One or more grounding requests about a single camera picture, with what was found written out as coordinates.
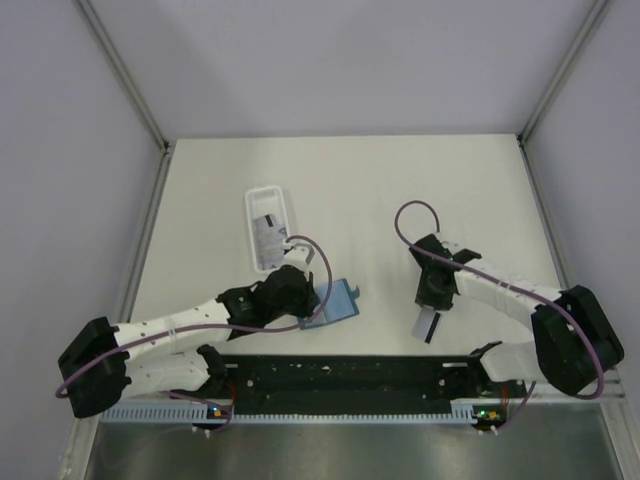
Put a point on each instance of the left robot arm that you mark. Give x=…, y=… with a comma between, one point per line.
x=176, y=354

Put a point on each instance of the left aluminium corner post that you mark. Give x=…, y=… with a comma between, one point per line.
x=121, y=72

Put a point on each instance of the white plastic basket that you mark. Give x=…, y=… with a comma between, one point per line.
x=262, y=201

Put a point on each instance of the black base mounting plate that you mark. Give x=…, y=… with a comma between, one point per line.
x=443, y=377

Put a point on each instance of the silver VIP card top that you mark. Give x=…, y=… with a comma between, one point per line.
x=426, y=324

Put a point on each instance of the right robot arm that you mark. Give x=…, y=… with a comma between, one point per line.
x=572, y=342

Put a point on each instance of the silver VIP card bottom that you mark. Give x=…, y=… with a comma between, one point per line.
x=270, y=255

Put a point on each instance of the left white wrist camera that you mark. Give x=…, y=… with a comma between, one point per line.
x=298, y=255

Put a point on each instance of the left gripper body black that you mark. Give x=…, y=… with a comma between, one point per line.
x=300, y=306

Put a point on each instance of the aluminium frame rail front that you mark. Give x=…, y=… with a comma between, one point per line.
x=613, y=391

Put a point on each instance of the silver VIP card middle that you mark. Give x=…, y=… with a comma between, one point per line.
x=267, y=228

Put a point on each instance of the blue leather card holder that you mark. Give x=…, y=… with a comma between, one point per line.
x=340, y=304

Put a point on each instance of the aluminium corner post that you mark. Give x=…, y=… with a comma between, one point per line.
x=121, y=72
x=595, y=16

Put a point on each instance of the grey slotted cable duct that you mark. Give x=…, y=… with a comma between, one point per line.
x=186, y=412

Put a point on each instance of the right aluminium corner post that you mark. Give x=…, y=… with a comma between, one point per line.
x=595, y=16

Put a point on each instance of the silver vip card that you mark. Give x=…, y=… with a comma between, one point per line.
x=270, y=255
x=267, y=228
x=426, y=324

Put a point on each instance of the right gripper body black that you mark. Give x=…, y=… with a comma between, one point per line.
x=428, y=294

